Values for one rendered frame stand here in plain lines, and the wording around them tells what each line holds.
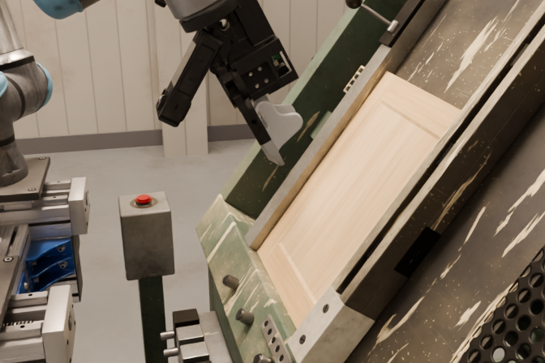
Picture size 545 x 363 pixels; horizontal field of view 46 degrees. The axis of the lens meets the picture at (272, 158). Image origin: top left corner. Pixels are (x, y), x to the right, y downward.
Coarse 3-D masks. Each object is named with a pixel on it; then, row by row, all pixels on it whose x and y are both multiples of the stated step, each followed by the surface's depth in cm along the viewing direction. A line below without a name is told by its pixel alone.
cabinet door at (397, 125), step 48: (384, 96) 131; (432, 96) 118; (336, 144) 138; (384, 144) 123; (432, 144) 111; (336, 192) 129; (384, 192) 116; (288, 240) 135; (336, 240) 121; (288, 288) 125
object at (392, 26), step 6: (348, 0) 135; (354, 0) 135; (360, 0) 135; (348, 6) 137; (354, 6) 136; (360, 6) 136; (366, 6) 136; (372, 12) 136; (378, 18) 136; (390, 24) 135; (396, 24) 135; (390, 30) 135
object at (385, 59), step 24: (432, 0) 133; (408, 24) 134; (384, 48) 137; (408, 48) 136; (384, 72) 136; (360, 96) 136; (336, 120) 138; (312, 144) 142; (312, 168) 139; (288, 192) 140; (264, 216) 143
